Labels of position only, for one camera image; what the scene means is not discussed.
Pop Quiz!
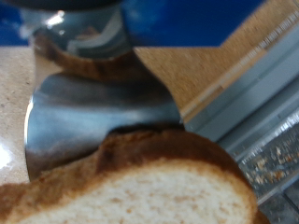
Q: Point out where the silver toaster oven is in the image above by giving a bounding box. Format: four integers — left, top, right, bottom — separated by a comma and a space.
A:
218, 83, 299, 224

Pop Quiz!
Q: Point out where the white bread slice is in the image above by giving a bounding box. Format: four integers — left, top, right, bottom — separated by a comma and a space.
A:
0, 128, 273, 224

